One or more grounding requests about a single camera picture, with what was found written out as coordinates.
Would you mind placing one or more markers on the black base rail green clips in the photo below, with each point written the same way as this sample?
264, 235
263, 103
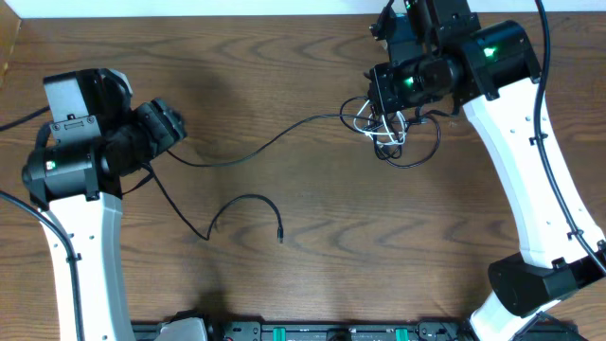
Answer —
423, 330

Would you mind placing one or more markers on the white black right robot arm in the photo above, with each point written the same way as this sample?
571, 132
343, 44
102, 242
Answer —
439, 49

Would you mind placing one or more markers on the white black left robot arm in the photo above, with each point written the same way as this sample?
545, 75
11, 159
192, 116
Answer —
73, 179

